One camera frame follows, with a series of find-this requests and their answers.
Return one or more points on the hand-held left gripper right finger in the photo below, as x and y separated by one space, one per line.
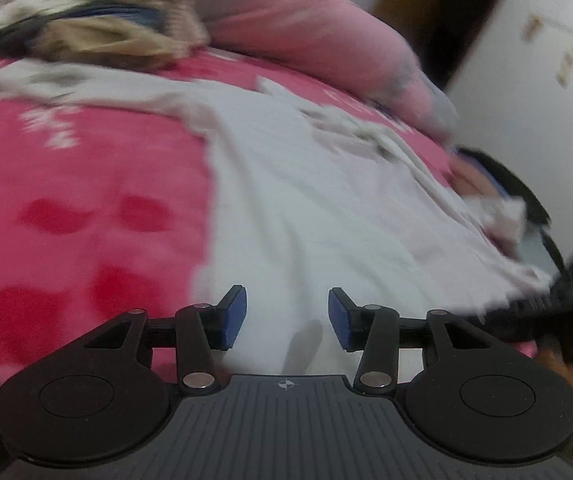
339 317

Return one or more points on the pink and grey quilt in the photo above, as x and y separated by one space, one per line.
291 15

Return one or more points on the white shirt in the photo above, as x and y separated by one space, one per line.
316 220

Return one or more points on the blue jeans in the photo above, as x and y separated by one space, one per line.
91 15

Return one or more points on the khaki pants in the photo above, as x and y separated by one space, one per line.
116 45

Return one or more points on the blue folded cloth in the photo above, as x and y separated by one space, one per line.
491 172

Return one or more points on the pink floral bed blanket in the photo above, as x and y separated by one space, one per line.
81 185

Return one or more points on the beige checkered cloth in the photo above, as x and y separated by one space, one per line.
151 0

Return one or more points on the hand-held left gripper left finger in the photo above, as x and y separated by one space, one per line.
234 317

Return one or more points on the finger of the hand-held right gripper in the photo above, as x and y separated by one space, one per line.
521 312

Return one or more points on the long beige hanging cloth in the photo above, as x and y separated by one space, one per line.
570 62

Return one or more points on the small beige hanging cloth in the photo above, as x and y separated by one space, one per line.
532 27

